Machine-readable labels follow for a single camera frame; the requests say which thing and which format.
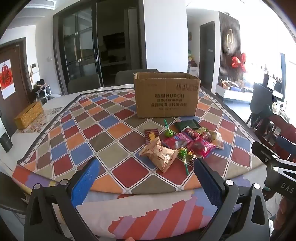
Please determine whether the white toy shelf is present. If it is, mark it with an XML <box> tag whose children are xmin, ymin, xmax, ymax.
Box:
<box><xmin>188</xmin><ymin>50</ymin><xmax>199</xmax><ymax>78</ymax></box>

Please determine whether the black framed glass sliding door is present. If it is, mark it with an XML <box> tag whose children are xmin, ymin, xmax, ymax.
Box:
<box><xmin>53</xmin><ymin>0</ymin><xmax>147</xmax><ymax>95</ymax></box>

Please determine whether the dark interior door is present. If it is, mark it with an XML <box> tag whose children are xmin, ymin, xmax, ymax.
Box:
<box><xmin>199</xmin><ymin>21</ymin><xmax>215</xmax><ymax>91</ymax></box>

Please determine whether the pink snack packet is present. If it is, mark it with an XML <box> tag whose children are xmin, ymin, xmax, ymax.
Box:
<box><xmin>161</xmin><ymin>133</ymin><xmax>193</xmax><ymax>150</ymax></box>
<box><xmin>187</xmin><ymin>137</ymin><xmax>216</xmax><ymax>159</ymax></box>

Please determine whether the green lollipop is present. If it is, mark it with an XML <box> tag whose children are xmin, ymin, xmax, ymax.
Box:
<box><xmin>178</xmin><ymin>148</ymin><xmax>189</xmax><ymax>176</ymax></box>
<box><xmin>164</xmin><ymin>119</ymin><xmax>174</xmax><ymax>138</ymax></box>

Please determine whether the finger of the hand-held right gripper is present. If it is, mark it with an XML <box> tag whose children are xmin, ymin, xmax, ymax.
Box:
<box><xmin>251</xmin><ymin>141</ymin><xmax>279</xmax><ymax>165</ymax></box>

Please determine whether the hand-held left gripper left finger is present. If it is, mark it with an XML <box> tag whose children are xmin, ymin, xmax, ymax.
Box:
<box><xmin>23</xmin><ymin>157</ymin><xmax>101</xmax><ymax>241</ymax></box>

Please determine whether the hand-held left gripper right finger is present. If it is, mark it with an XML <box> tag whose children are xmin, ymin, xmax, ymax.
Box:
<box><xmin>194</xmin><ymin>159</ymin><xmax>270</xmax><ymax>241</ymax></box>

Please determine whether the brown snack packet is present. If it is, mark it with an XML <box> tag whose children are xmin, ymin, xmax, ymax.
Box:
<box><xmin>150</xmin><ymin>146</ymin><xmax>179</xmax><ymax>174</ymax></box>
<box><xmin>139</xmin><ymin>136</ymin><xmax>163</xmax><ymax>161</ymax></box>

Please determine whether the small black device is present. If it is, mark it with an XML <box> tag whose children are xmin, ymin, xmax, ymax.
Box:
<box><xmin>0</xmin><ymin>134</ymin><xmax>13</xmax><ymax>153</ymax></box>

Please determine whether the dark red small snack packet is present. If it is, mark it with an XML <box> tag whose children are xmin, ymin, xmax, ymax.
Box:
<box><xmin>144</xmin><ymin>128</ymin><xmax>159</xmax><ymax>145</ymax></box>

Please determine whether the white snack packet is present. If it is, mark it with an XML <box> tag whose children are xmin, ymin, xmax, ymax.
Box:
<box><xmin>209</xmin><ymin>131</ymin><xmax>225</xmax><ymax>150</ymax></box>

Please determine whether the brown entrance door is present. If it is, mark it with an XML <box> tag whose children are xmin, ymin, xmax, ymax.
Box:
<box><xmin>0</xmin><ymin>37</ymin><xmax>33</xmax><ymax>137</ymax></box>

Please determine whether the patterned white table runner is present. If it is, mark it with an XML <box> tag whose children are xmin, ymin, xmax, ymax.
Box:
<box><xmin>17</xmin><ymin>106</ymin><xmax>67</xmax><ymax>135</ymax></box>

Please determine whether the yellow tissue box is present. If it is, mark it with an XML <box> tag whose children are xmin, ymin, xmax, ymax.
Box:
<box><xmin>14</xmin><ymin>101</ymin><xmax>44</xmax><ymax>130</ymax></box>

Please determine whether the yellow green candy wrapper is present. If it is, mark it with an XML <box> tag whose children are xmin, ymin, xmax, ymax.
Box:
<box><xmin>196</xmin><ymin>127</ymin><xmax>212</xmax><ymax>140</ymax></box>

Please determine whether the dark teal chair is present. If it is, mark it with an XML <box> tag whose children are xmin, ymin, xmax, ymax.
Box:
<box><xmin>246</xmin><ymin>82</ymin><xmax>275</xmax><ymax>127</ymax></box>

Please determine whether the red paper door decoration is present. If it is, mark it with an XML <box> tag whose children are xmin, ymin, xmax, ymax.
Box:
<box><xmin>0</xmin><ymin>59</ymin><xmax>16</xmax><ymax>100</ymax></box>

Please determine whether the brown wooden chair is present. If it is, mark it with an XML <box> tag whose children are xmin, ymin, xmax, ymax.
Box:
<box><xmin>254</xmin><ymin>113</ymin><xmax>296</xmax><ymax>163</ymax></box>

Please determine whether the black television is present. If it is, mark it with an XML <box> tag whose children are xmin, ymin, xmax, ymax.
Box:
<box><xmin>264</xmin><ymin>74</ymin><xmax>284</xmax><ymax>93</ymax></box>

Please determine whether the grey dining chair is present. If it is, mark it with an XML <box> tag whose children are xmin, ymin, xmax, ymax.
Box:
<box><xmin>68</xmin><ymin>74</ymin><xmax>102</xmax><ymax>94</ymax></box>
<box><xmin>115</xmin><ymin>69</ymin><xmax>159</xmax><ymax>86</ymax></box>

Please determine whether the white rack with dark bags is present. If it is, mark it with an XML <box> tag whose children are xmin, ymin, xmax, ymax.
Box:
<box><xmin>32</xmin><ymin>79</ymin><xmax>52</xmax><ymax>103</ymax></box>

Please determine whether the dark green cloth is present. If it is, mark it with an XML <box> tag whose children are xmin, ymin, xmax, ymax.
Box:
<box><xmin>253</xmin><ymin>104</ymin><xmax>279</xmax><ymax>121</ymax></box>

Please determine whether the small striped candy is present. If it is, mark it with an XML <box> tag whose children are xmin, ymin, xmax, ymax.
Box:
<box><xmin>188</xmin><ymin>150</ymin><xmax>197</xmax><ymax>166</ymax></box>

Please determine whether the white low cabinet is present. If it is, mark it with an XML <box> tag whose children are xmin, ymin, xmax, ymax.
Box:
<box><xmin>215</xmin><ymin>79</ymin><xmax>255</xmax><ymax>103</ymax></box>

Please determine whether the red bow decoration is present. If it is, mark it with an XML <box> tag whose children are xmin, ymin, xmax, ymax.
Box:
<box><xmin>231</xmin><ymin>52</ymin><xmax>248</xmax><ymax>73</ymax></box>

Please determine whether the gold wall ornament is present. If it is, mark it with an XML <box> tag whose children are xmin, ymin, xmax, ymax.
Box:
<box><xmin>226</xmin><ymin>28</ymin><xmax>233</xmax><ymax>50</ymax></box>

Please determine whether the checkered colourful tablecloth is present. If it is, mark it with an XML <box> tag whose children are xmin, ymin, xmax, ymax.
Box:
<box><xmin>11</xmin><ymin>87</ymin><xmax>269</xmax><ymax>241</ymax></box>

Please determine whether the brown cardboard box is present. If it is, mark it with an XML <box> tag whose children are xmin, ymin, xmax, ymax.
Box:
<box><xmin>133</xmin><ymin>71</ymin><xmax>201</xmax><ymax>118</ymax></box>

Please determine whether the dark green snack packet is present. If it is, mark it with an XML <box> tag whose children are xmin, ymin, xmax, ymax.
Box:
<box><xmin>173</xmin><ymin>119</ymin><xmax>201</xmax><ymax>131</ymax></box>

